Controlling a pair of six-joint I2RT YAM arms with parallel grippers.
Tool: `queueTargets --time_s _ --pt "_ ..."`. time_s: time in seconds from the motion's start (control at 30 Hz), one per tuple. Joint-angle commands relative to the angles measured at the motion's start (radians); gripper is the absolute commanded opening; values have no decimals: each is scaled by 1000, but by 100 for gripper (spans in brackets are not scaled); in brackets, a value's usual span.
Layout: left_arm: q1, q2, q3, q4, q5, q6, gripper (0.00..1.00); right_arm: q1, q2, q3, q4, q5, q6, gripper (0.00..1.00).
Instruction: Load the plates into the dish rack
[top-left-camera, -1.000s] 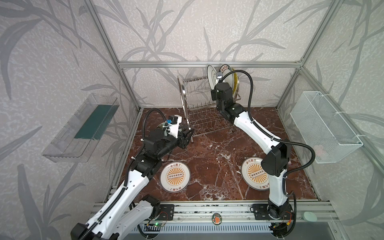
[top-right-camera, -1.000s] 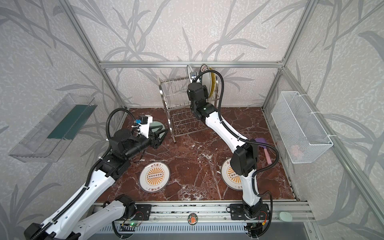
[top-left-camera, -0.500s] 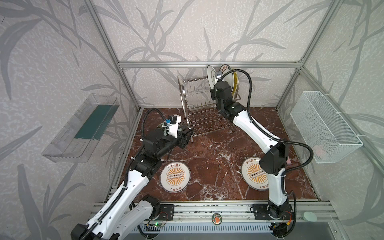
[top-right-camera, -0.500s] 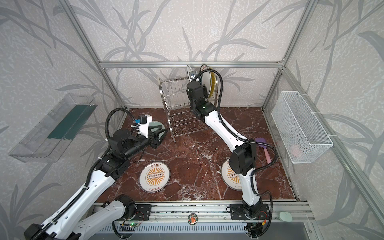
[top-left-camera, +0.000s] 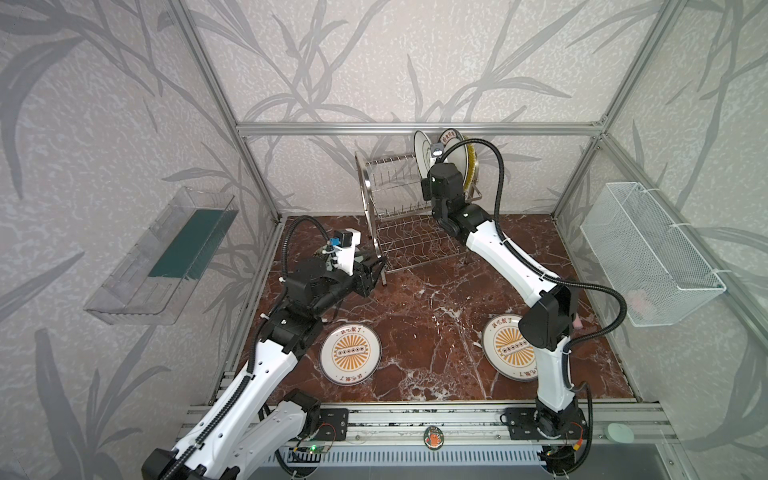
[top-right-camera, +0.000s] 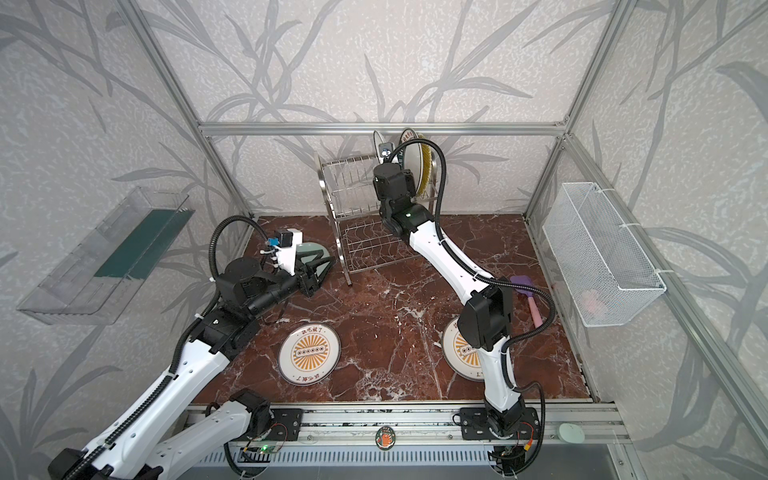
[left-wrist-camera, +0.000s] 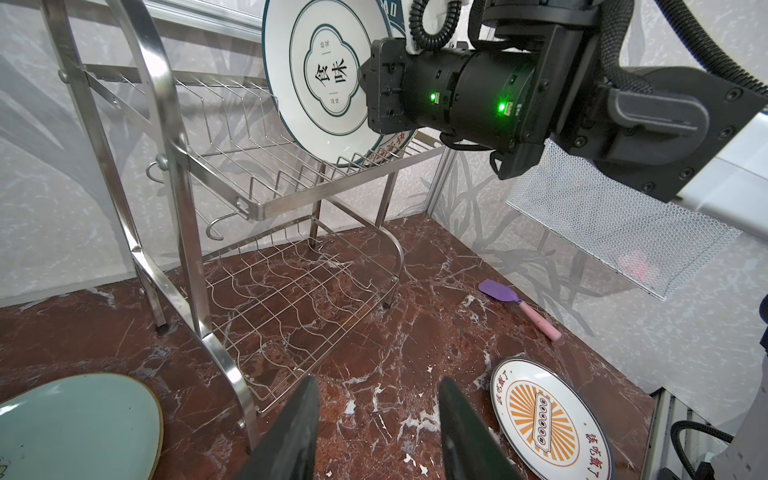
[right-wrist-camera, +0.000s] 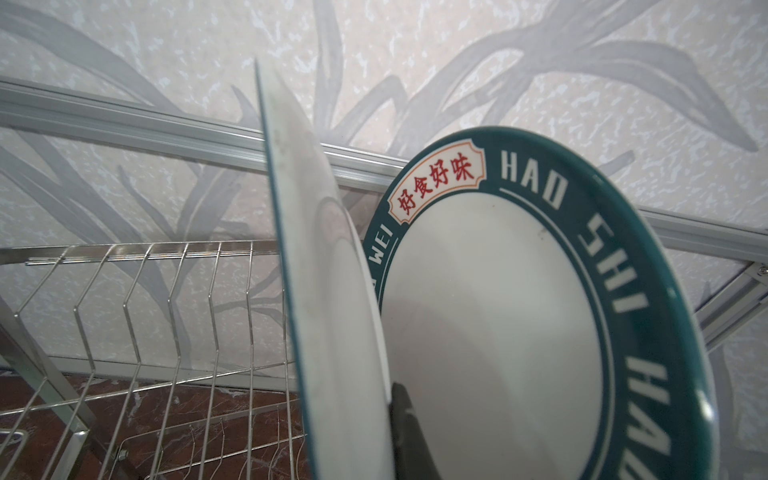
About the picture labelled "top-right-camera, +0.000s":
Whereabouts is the round orange sticker badge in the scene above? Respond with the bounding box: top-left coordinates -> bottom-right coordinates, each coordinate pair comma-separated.
375,425 -> 396,451

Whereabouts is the yellow woven pattern plate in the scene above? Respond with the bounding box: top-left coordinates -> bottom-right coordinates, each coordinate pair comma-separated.
417,142 -> 433,198

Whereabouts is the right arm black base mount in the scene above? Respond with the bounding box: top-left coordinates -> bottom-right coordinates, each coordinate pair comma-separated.
453,405 -> 540,441

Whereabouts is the clear plastic wall tray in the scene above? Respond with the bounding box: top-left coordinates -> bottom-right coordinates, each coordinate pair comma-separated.
17,187 -> 194,325

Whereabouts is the white plate dark green rim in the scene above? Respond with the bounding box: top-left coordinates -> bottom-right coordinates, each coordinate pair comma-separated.
398,142 -> 421,196

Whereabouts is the orange sunburst plate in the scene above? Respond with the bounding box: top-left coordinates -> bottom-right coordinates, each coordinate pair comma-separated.
441,318 -> 484,382
278,323 -> 342,387

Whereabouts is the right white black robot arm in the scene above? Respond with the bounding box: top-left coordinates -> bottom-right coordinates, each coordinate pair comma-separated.
373,138 -> 556,439

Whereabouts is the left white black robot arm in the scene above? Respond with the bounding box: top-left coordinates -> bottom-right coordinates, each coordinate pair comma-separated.
48,215 -> 335,479

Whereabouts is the white wire mesh basket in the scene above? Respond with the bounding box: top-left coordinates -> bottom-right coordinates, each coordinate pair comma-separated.
543,182 -> 667,327

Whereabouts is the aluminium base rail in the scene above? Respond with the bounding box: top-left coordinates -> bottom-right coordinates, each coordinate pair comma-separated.
179,401 -> 631,466

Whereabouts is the steel two-tier dish rack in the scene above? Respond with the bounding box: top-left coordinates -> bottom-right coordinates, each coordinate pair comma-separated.
315,155 -> 417,285

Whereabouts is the pale green round puck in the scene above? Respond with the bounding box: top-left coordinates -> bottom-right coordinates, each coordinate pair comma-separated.
557,422 -> 586,444

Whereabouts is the pale green flower plate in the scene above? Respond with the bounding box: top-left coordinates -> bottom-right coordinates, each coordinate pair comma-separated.
297,242 -> 333,267

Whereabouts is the purple pink spatula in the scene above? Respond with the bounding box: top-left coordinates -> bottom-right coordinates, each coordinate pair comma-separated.
509,275 -> 543,328

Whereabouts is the white plate thin teal rim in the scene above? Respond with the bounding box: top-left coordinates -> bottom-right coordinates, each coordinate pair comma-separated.
372,130 -> 386,163

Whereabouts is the aluminium cage frame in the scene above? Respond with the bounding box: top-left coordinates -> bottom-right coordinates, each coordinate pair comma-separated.
117,1 -> 767,448

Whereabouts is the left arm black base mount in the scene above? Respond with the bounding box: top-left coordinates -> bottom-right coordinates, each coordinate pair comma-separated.
256,408 -> 304,442

